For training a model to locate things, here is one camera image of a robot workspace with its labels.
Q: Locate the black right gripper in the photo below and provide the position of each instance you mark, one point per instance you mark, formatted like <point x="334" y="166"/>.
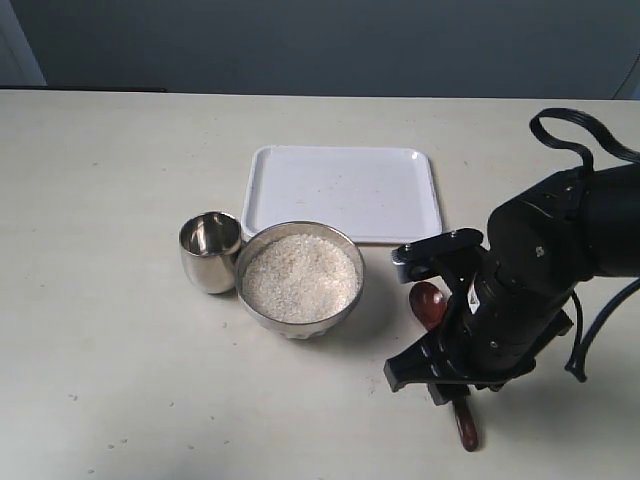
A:
<point x="503" y="314"/>

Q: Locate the dark red wooden spoon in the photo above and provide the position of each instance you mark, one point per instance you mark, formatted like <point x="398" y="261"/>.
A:
<point x="428" y="304"/>

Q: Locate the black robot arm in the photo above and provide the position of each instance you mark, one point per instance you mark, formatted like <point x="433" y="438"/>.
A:
<point x="585" y="222"/>

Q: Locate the steel bowl of rice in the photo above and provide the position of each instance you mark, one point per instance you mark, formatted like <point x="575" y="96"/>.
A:
<point x="300" y="279"/>

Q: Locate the small steel cup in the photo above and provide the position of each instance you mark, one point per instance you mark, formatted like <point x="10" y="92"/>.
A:
<point x="210" y="244"/>

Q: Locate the white plastic tray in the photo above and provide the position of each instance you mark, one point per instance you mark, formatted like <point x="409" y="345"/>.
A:
<point x="374" y="195"/>

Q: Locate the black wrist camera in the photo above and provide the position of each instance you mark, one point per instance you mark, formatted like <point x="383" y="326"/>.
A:
<point x="454" y="256"/>

